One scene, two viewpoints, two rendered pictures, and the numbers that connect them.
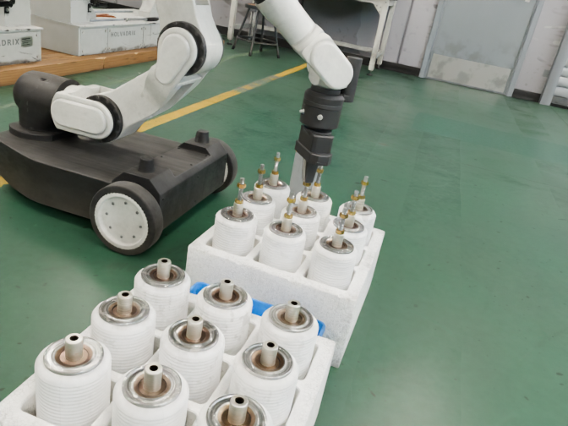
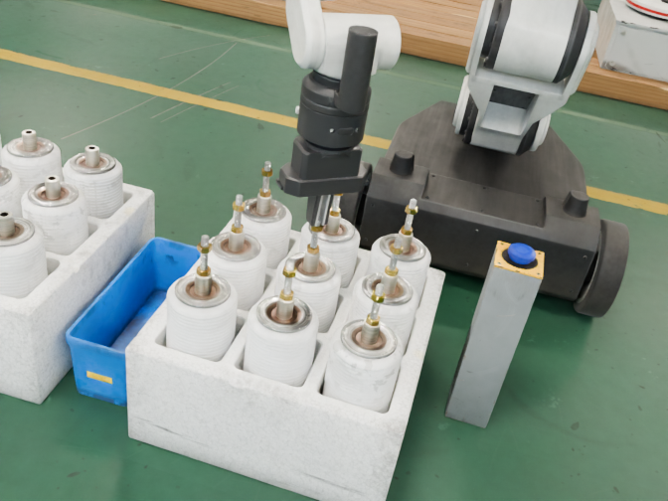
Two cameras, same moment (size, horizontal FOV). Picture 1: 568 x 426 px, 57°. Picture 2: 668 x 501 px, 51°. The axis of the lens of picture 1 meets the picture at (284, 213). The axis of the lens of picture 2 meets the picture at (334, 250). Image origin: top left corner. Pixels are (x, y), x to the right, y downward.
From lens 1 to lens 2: 143 cm
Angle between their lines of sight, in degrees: 73
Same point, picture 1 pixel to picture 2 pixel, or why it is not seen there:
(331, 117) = (303, 116)
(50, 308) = (212, 214)
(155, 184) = (375, 183)
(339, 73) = (298, 38)
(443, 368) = not seen: outside the picture
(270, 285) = not seen: hidden behind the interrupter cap
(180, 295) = (70, 179)
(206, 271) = not seen: hidden behind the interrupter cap
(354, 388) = (86, 452)
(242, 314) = (25, 208)
